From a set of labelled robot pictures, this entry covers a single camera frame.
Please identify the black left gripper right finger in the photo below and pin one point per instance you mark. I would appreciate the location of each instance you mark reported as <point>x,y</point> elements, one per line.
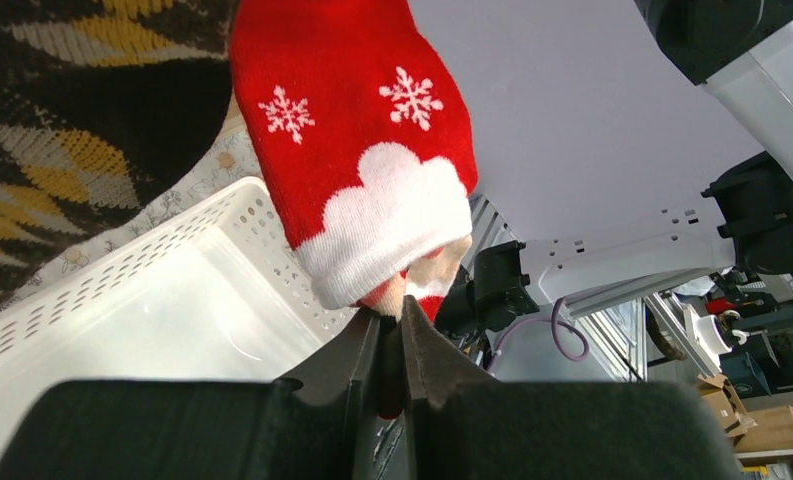
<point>462,423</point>

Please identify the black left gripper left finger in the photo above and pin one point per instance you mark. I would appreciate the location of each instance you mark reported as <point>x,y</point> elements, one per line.
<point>317,421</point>

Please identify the white plastic basket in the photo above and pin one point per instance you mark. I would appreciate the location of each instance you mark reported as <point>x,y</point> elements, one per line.
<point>212,294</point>

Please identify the red snowflake santa sock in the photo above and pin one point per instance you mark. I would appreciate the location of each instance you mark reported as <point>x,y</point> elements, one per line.
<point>365,144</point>

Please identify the brown yellow argyle sock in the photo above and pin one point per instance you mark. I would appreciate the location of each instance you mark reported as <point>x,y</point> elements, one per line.
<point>104,106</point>

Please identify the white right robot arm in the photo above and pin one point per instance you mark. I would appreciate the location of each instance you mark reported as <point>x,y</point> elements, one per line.
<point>599,124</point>

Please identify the cardboard box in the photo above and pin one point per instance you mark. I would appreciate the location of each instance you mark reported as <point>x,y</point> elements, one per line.
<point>749,431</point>

